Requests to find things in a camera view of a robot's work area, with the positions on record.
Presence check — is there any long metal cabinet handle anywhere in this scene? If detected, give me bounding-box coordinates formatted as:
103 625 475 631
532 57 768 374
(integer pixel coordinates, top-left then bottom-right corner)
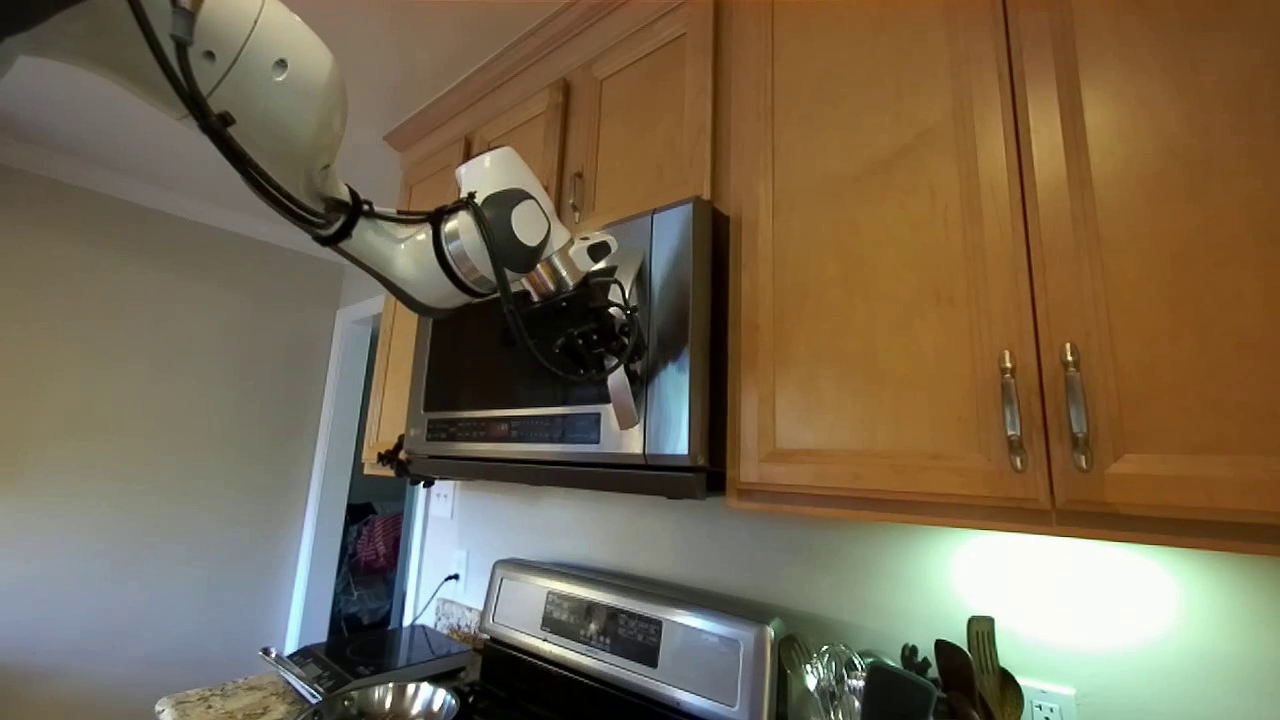
996 348 1031 479
1055 341 1097 479

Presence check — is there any small metal cabinet handle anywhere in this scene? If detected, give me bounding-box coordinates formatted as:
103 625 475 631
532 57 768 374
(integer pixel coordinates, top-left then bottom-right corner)
565 170 596 228

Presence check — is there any steel mixing bowl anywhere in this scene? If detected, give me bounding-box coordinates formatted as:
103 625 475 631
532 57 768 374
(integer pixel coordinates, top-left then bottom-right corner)
316 673 465 720

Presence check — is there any wall outlet with cord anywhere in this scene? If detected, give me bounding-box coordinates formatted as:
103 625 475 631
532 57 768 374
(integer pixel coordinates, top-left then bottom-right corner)
410 567 484 640

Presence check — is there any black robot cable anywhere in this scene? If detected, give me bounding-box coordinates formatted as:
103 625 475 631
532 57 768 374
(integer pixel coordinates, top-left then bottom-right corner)
126 0 631 391

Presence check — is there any white wall outlet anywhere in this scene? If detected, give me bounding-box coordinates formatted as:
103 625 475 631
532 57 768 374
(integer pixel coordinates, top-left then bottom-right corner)
1020 677 1083 720

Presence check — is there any dark cooking spoon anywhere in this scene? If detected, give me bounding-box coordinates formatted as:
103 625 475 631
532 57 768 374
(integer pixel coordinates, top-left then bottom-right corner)
934 637 993 720

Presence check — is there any wooden cabinet side panel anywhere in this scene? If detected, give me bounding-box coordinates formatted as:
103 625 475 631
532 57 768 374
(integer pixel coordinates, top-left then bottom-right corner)
356 293 425 479

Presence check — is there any clear glass jar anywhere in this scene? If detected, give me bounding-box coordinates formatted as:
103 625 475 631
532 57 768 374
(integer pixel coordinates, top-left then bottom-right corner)
795 640 873 720

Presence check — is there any black flat countertop appliance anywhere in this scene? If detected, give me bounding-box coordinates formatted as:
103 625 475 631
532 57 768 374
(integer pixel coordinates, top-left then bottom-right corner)
264 619 474 701

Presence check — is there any large wooden cabinet door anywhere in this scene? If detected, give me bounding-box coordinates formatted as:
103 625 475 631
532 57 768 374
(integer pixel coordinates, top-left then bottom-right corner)
725 0 1061 512
1010 0 1280 532

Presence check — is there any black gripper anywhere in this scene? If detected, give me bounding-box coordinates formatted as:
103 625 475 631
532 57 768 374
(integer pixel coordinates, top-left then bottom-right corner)
557 267 658 391

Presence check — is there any dark cooking spatula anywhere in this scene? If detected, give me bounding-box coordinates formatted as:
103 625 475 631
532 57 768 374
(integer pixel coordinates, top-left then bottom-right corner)
964 612 1028 720

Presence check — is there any small wooden cabinet door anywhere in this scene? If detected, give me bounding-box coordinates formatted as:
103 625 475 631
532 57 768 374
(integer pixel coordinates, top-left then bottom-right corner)
457 80 578 183
561 0 719 246

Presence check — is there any pink hanging garment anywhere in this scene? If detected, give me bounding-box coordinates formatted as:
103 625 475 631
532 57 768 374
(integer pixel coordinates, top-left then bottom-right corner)
344 509 410 582

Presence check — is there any microwave door with steel handle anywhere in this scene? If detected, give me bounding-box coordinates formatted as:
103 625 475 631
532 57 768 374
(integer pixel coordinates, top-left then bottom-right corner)
399 218 659 460

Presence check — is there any stainless steel microwave body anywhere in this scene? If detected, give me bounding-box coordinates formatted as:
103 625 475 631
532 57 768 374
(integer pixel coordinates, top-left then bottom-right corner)
395 195 731 500

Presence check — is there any stainless steel gas stove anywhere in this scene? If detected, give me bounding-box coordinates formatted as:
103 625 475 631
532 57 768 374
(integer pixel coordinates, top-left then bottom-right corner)
457 555 794 720

